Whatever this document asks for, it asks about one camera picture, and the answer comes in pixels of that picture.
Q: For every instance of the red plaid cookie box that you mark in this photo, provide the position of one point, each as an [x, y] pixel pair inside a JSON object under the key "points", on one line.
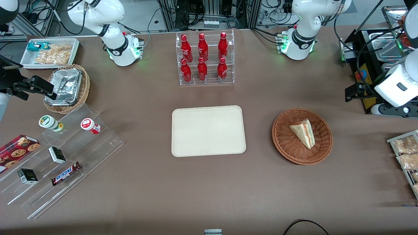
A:
{"points": [[16, 151]]}

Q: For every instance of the snickers chocolate bar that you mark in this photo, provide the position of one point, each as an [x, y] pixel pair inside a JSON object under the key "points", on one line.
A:
{"points": [[65, 174]]}

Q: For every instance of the brown round wicker basket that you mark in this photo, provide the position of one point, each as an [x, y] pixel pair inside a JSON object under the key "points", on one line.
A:
{"points": [[284, 143]]}

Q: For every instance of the white power strip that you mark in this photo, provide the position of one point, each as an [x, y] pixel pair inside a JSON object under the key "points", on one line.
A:
{"points": [[211, 23]]}

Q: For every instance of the clear bag of crackers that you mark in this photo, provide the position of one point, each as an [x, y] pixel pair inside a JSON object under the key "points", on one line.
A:
{"points": [[52, 58], [62, 47]]}

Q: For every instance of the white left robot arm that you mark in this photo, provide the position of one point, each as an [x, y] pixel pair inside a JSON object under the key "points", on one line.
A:
{"points": [[302, 36]]}

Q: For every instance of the aluminium frame rack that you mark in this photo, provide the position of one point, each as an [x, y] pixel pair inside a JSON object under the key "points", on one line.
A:
{"points": [[169, 14]]}

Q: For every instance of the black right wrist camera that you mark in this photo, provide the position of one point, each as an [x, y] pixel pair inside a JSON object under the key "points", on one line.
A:
{"points": [[8, 65]]}

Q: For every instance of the clear bag of pastries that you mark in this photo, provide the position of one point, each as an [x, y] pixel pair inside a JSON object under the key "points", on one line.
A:
{"points": [[408, 161], [416, 189], [406, 145], [415, 177]]}

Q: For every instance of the light wicker basket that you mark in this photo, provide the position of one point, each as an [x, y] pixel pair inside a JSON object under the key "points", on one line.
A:
{"points": [[85, 85]]}

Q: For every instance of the teal snack packet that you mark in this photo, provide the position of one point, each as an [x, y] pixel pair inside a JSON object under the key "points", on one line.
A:
{"points": [[34, 46]]}

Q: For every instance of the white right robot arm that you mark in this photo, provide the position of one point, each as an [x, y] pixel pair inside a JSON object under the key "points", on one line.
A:
{"points": [[114, 36]]}

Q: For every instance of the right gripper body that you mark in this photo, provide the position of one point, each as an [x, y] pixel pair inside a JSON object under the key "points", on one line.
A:
{"points": [[9, 79]]}

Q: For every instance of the beige plastic tray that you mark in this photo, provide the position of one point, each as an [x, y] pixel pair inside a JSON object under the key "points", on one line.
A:
{"points": [[209, 130]]}

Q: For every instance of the red lid white jar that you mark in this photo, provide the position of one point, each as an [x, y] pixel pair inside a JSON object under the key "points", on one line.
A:
{"points": [[88, 125]]}

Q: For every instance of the red cola bottle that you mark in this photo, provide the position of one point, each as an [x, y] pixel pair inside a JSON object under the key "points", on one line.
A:
{"points": [[185, 48], [223, 45], [202, 70], [222, 70], [202, 47], [185, 71]]}

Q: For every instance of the black food warmer machine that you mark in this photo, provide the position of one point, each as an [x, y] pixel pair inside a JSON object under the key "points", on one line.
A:
{"points": [[382, 40]]}

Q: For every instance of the triangular sandwich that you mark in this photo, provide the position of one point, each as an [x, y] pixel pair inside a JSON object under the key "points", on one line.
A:
{"points": [[303, 132]]}

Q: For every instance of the small black carton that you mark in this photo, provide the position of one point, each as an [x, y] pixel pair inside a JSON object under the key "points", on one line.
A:
{"points": [[57, 155], [27, 176]]}

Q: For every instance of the white rectangular plastic bin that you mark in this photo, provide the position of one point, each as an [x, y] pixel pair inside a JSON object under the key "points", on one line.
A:
{"points": [[26, 60]]}

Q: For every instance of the green lid white jar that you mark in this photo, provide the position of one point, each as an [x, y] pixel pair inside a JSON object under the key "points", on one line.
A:
{"points": [[49, 122]]}

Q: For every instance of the aluminium foil container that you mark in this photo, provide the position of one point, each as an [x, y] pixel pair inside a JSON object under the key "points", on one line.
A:
{"points": [[67, 85]]}

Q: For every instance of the small grey device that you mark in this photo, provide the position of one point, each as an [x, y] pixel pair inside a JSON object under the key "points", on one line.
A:
{"points": [[213, 232]]}

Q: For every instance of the clear acrylic bottle rack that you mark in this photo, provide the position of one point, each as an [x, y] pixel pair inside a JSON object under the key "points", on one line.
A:
{"points": [[210, 81]]}

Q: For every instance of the clear acrylic step display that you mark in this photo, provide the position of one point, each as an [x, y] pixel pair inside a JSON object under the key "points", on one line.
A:
{"points": [[98, 147]]}

